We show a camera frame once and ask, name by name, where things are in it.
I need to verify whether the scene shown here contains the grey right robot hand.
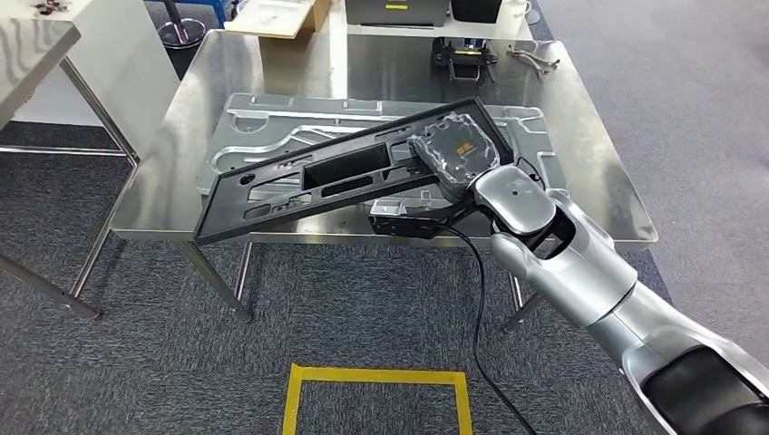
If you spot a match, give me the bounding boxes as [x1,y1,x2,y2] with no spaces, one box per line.
[407,111,502,202]

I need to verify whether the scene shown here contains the black plastic frame panel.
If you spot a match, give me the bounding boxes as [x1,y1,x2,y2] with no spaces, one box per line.
[193,95,516,247]

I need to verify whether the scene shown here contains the stainless steel workbench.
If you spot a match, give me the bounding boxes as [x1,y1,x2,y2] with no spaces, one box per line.
[111,28,660,325]

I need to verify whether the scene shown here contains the black clamp tool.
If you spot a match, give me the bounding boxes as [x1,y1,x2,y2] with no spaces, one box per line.
[430,36,501,85]

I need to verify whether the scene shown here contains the metal pliers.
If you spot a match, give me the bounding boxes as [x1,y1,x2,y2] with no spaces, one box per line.
[506,45,561,79]

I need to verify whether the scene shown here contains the white table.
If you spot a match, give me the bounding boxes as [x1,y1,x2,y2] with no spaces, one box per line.
[345,0,537,44]

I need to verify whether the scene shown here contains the black box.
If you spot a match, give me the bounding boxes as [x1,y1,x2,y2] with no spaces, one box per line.
[450,0,504,25]

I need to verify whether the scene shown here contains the grey machine case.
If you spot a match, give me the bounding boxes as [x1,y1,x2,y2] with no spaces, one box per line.
[345,0,452,29]

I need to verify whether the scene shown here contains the stamped silver metal panel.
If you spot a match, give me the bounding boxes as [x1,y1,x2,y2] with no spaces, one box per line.
[197,92,569,212]

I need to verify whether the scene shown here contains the open cardboard box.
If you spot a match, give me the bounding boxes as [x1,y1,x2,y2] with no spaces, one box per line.
[223,0,333,41]

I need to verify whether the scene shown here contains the white cabinet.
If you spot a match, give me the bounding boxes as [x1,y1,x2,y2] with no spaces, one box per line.
[12,0,182,131]

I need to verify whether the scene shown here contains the small stainless steel table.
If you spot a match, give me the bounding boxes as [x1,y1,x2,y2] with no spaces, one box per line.
[0,16,141,323]

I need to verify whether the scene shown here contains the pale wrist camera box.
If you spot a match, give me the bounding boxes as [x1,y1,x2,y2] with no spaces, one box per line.
[369,199,408,218]

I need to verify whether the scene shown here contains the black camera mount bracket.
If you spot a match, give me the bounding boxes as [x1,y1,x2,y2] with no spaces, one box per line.
[367,200,482,241]

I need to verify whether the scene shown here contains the black camera cable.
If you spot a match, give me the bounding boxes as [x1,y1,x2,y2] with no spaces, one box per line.
[441,225,539,435]

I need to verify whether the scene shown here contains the black post chrome base stanchion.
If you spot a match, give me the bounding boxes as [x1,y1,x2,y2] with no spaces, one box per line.
[156,0,208,51]

